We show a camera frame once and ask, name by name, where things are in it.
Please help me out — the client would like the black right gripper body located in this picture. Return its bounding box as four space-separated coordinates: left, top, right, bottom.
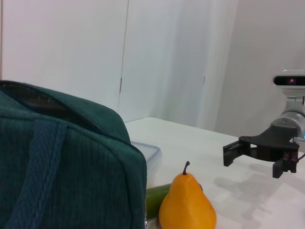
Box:
239 125 300 163

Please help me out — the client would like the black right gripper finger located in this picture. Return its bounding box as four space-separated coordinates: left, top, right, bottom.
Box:
272 152 298 178
223 140 251 167

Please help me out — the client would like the orange yellow toy pear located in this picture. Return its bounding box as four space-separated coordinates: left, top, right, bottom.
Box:
158 161 217 229

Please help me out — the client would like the clear food container blue seal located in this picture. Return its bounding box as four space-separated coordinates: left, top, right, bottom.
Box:
130 140 163 189

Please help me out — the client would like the green cucumber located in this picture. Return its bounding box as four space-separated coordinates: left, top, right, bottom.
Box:
145 183 173 219

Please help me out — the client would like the dark teal insulated lunch bag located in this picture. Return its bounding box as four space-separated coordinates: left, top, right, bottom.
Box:
0 80 148 229

